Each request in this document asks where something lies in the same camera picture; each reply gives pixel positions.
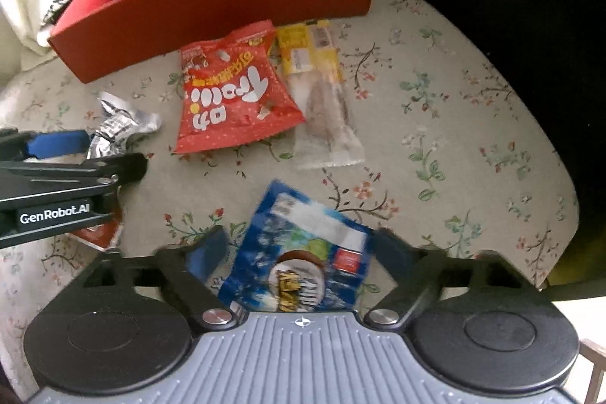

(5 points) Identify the dark red small snack packet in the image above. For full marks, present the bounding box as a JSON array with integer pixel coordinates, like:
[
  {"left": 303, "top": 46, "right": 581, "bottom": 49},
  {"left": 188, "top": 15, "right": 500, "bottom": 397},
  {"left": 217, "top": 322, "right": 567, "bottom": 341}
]
[{"left": 69, "top": 218, "right": 123, "bottom": 251}]

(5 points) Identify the silver white packet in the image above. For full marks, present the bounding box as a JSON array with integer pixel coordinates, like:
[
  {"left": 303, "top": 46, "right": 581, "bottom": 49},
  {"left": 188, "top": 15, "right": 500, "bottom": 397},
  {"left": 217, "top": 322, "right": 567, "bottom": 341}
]
[{"left": 86, "top": 91, "right": 162, "bottom": 159}]

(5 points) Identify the blue coconut snack packet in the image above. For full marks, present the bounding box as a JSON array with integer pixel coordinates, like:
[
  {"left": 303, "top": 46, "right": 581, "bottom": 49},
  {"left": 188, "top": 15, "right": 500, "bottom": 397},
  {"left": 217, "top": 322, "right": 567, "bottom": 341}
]
[{"left": 218, "top": 179, "right": 372, "bottom": 313}]

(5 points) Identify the red Trolli candy bag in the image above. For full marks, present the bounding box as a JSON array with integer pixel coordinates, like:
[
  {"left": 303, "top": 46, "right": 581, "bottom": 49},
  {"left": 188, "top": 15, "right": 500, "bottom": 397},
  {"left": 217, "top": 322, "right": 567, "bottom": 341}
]
[{"left": 173, "top": 20, "right": 304, "bottom": 155}]

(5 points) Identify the yellow clear bread packet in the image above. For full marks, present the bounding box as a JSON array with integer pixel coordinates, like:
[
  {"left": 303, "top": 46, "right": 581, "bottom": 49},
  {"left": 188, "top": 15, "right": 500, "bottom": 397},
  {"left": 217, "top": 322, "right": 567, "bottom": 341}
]
[{"left": 276, "top": 19, "right": 365, "bottom": 169}]

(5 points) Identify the marble top coffee table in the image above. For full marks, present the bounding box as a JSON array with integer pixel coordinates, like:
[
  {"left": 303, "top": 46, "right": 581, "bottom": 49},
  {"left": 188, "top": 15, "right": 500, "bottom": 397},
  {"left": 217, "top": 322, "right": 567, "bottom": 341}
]
[{"left": 425, "top": 0, "right": 605, "bottom": 299}]

